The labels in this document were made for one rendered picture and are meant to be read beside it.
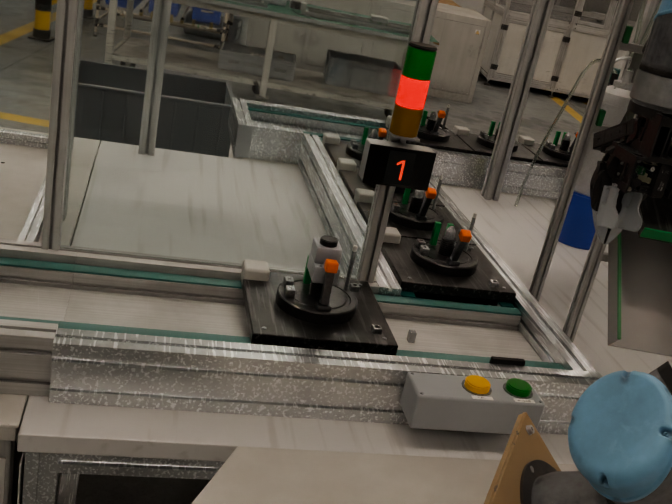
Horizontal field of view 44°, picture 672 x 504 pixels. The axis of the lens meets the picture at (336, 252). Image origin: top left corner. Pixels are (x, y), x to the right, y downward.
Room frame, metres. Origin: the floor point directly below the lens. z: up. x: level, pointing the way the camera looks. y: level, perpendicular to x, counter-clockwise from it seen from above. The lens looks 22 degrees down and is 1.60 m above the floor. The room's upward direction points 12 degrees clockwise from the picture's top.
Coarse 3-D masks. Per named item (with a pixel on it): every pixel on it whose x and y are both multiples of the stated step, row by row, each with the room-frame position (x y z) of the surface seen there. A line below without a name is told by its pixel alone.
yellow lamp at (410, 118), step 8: (400, 112) 1.42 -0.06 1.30; (408, 112) 1.42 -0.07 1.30; (416, 112) 1.42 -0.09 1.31; (392, 120) 1.43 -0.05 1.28; (400, 120) 1.42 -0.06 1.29; (408, 120) 1.42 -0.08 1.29; (416, 120) 1.43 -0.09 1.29; (392, 128) 1.43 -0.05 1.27; (400, 128) 1.42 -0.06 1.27; (408, 128) 1.42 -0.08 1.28; (416, 128) 1.43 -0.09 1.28; (408, 136) 1.42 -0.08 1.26; (416, 136) 1.44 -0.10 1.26
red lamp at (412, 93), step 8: (400, 80) 1.44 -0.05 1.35; (408, 80) 1.42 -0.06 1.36; (416, 80) 1.42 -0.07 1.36; (400, 88) 1.43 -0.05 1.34; (408, 88) 1.42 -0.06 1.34; (416, 88) 1.42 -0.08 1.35; (424, 88) 1.43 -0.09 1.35; (400, 96) 1.43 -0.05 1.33; (408, 96) 1.42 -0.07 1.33; (416, 96) 1.42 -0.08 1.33; (424, 96) 1.43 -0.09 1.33; (400, 104) 1.42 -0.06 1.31; (408, 104) 1.42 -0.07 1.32; (416, 104) 1.42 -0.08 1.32
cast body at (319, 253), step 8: (320, 240) 1.29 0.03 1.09; (328, 240) 1.29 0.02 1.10; (336, 240) 1.30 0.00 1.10; (312, 248) 1.31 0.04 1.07; (320, 248) 1.28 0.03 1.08; (328, 248) 1.28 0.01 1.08; (336, 248) 1.29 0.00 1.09; (312, 256) 1.30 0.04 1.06; (320, 256) 1.28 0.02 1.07; (328, 256) 1.28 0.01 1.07; (336, 256) 1.28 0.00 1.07; (312, 264) 1.28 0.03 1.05; (320, 264) 1.28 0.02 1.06; (312, 272) 1.27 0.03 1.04; (320, 272) 1.27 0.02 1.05; (312, 280) 1.26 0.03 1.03; (320, 280) 1.27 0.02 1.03; (336, 280) 1.27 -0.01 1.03
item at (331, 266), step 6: (324, 264) 1.26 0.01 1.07; (330, 264) 1.24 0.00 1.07; (336, 264) 1.24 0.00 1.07; (330, 270) 1.24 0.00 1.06; (336, 270) 1.24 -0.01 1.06; (324, 276) 1.25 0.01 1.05; (330, 276) 1.24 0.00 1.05; (324, 282) 1.24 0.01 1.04; (330, 282) 1.25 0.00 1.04; (324, 288) 1.24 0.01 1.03; (330, 288) 1.25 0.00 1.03; (324, 294) 1.24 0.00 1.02; (330, 294) 1.25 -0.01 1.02; (324, 300) 1.24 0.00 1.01
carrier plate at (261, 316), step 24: (264, 288) 1.32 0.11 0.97; (360, 288) 1.41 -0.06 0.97; (264, 312) 1.23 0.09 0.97; (360, 312) 1.31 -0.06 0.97; (264, 336) 1.16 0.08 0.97; (288, 336) 1.17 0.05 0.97; (312, 336) 1.18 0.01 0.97; (336, 336) 1.20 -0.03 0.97; (360, 336) 1.22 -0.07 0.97; (384, 336) 1.24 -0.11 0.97
